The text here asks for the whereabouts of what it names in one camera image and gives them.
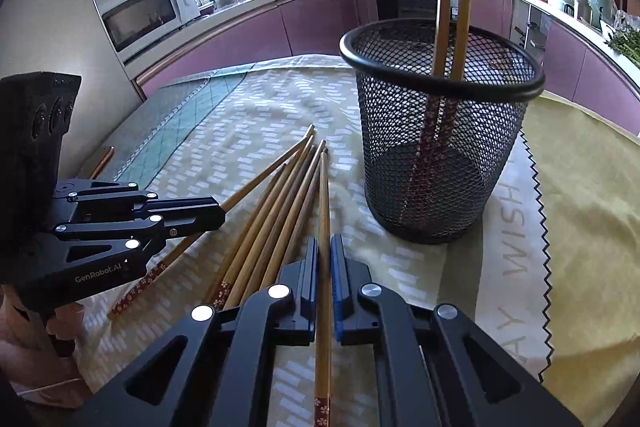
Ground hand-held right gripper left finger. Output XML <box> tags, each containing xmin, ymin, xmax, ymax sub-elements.
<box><xmin>65</xmin><ymin>236</ymin><xmax>321</xmax><ymax>427</ymax></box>

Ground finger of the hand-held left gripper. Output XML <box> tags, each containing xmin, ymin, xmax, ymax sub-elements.
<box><xmin>52</xmin><ymin>178</ymin><xmax>222</xmax><ymax>220</ymax></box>
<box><xmin>52</xmin><ymin>209</ymin><xmax>227</xmax><ymax>280</ymax></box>

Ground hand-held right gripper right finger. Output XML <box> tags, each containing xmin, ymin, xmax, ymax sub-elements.
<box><xmin>330</xmin><ymin>234</ymin><xmax>583</xmax><ymax>427</ymax></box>

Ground bunch of wooden chopsticks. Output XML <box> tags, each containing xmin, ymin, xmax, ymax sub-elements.
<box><xmin>202</xmin><ymin>132</ymin><xmax>328</xmax><ymax>313</ymax></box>

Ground black mesh utensil holder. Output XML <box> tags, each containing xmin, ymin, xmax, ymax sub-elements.
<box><xmin>339</xmin><ymin>18</ymin><xmax>547</xmax><ymax>245</ymax></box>

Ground person's left hand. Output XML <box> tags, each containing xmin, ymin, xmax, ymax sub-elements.
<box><xmin>0</xmin><ymin>287</ymin><xmax>86</xmax><ymax>383</ymax></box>

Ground patterned yellow-green tablecloth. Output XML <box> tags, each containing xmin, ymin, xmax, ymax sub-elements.
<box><xmin>80</xmin><ymin>54</ymin><xmax>556</xmax><ymax>427</ymax></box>

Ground white microwave oven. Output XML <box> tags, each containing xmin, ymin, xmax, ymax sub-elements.
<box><xmin>101</xmin><ymin>0</ymin><xmax>202</xmax><ymax>54</ymax></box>

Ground purple kitchen cabinets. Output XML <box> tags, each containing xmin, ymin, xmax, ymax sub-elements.
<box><xmin>132</xmin><ymin>0</ymin><xmax>640</xmax><ymax>135</ymax></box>

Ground plain olive tablecloth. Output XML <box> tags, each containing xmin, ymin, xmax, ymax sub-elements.
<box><xmin>520</xmin><ymin>92</ymin><xmax>640</xmax><ymax>418</ymax></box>

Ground black built-in oven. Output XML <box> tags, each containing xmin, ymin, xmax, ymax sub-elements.
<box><xmin>372</xmin><ymin>0</ymin><xmax>463</xmax><ymax>24</ymax></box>

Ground bunch of green vegetables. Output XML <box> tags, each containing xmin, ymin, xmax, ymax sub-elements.
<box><xmin>606</xmin><ymin>28</ymin><xmax>640</xmax><ymax>68</ymax></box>

